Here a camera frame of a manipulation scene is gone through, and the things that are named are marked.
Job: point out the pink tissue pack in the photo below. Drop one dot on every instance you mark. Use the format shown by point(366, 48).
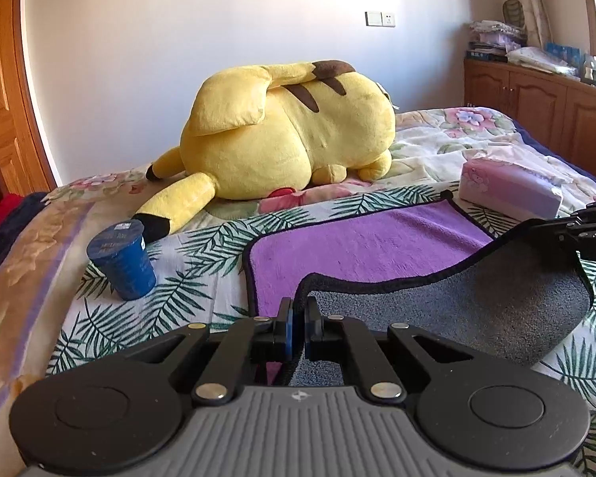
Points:
point(509, 186)

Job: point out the floral blanket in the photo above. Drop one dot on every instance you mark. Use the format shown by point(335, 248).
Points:
point(35, 238)

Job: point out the white wall socket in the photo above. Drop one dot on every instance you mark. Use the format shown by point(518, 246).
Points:
point(380, 19)

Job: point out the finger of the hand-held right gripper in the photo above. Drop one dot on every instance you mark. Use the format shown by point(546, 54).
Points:
point(593, 214)
point(551, 236)

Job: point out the white plastic bag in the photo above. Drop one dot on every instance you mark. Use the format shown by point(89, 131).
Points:
point(541, 57)

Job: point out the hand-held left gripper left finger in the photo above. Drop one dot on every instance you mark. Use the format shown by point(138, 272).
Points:
point(289, 332)

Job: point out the leaf print bed sheet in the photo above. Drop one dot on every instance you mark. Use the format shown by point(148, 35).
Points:
point(179, 283)

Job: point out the blue box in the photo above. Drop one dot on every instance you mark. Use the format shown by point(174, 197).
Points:
point(563, 52)

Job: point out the purple and grey towel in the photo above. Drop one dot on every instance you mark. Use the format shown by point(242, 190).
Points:
point(377, 243)

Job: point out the pile of folded cloths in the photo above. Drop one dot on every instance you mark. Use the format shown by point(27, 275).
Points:
point(496, 37)

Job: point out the wooden cabinet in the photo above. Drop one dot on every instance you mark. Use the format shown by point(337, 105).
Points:
point(541, 104)

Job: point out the blue paper cup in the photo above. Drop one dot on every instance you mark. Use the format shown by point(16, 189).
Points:
point(124, 263)

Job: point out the dark blue cloth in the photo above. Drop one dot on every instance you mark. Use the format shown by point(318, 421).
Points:
point(10, 238)

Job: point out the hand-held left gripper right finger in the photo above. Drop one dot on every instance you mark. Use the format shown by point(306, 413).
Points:
point(308, 332)

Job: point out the wooden wardrobe door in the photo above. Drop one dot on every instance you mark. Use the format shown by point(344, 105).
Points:
point(5, 84)

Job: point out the yellow plush toy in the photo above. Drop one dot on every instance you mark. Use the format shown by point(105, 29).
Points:
point(288, 134)

